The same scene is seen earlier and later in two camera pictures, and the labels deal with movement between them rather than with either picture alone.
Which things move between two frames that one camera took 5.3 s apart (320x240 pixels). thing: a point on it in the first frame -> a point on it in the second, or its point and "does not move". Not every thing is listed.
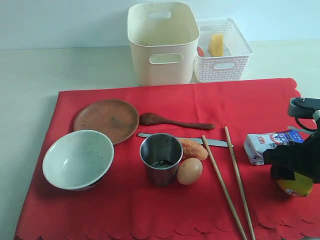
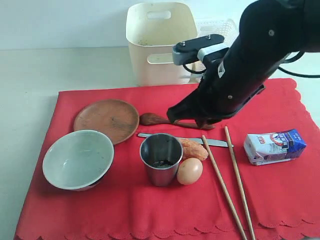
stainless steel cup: (161, 153) does not move
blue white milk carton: (255, 144) does not move
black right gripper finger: (281, 155) -> (189, 108)
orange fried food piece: (192, 149) does not move
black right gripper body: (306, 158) -> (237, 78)
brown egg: (190, 171) does not move
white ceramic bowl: (78, 161) does not move
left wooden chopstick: (223, 190) does not move
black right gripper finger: (279, 172) -> (202, 122)
